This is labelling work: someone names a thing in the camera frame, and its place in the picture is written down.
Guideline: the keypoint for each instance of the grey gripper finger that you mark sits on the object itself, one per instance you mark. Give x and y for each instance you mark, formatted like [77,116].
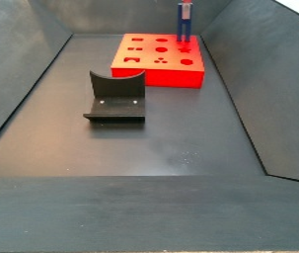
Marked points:
[186,9]

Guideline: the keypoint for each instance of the blue square-circle peg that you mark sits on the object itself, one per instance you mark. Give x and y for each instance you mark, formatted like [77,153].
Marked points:
[183,25]

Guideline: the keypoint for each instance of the red shape-sorting board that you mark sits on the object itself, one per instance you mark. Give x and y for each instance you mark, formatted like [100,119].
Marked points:
[171,63]

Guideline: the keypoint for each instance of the black curved holder stand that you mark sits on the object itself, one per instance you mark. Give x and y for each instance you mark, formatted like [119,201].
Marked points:
[119,98]

